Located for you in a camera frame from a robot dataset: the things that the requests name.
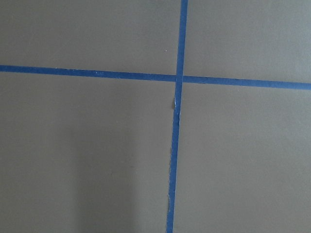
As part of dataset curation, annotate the lower horizontal blue tape line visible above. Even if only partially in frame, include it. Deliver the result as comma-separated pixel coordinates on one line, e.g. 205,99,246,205
0,65,311,90

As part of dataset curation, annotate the centre vertical blue tape line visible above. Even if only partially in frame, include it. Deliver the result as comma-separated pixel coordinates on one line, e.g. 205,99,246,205
166,0,188,233

